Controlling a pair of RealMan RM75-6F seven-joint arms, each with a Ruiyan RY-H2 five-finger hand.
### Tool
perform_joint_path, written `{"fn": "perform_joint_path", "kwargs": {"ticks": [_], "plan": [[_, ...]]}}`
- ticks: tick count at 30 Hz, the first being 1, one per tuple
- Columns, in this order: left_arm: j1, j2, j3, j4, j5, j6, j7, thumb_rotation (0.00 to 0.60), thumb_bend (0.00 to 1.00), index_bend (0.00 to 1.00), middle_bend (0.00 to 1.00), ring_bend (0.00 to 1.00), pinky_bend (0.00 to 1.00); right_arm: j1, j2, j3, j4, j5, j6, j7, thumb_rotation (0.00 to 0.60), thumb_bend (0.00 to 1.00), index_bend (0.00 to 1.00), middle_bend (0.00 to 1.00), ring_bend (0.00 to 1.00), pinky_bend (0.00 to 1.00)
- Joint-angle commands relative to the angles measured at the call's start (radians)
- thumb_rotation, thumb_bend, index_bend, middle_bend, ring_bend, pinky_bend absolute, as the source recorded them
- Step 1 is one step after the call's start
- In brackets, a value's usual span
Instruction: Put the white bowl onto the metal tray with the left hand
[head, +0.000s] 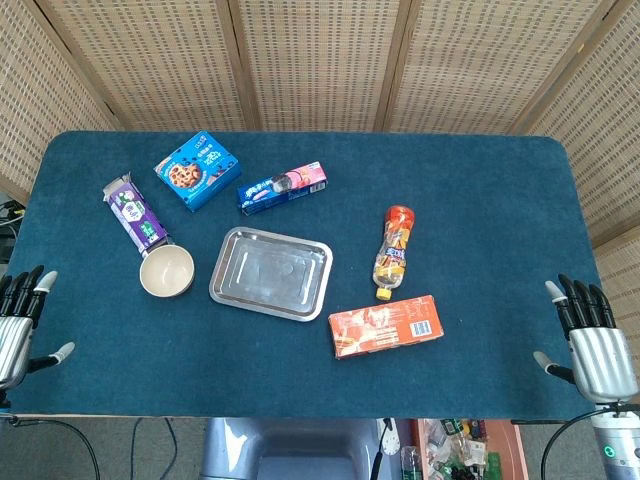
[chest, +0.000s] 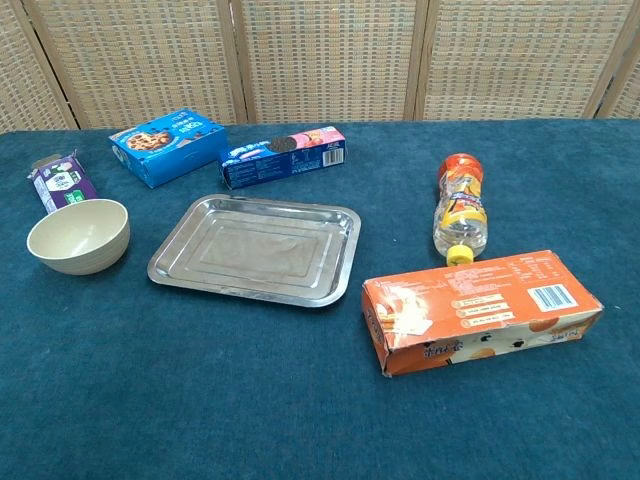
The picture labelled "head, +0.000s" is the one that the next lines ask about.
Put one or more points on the orange rectangular box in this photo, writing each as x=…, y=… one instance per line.
x=385, y=326

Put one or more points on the rectangular metal tray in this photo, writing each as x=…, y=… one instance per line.
x=271, y=273

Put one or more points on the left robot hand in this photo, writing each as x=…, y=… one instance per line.
x=14, y=330

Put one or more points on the woven folding screen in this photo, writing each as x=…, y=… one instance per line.
x=320, y=65

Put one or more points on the box of assorted parts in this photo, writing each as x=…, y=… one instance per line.
x=462, y=450

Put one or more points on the blue and pink cookie box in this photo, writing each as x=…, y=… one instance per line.
x=282, y=188

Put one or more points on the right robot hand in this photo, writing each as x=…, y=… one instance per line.
x=595, y=352

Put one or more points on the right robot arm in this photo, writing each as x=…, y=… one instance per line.
x=616, y=440

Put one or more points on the beige round bowl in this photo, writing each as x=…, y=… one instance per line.
x=166, y=273

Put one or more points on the dark blue table mat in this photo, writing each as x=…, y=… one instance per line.
x=310, y=350

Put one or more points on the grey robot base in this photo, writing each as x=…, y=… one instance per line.
x=295, y=450

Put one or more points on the purple snack package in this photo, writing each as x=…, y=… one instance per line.
x=135, y=214

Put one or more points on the orange capped drink bottle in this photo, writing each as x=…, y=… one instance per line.
x=395, y=250

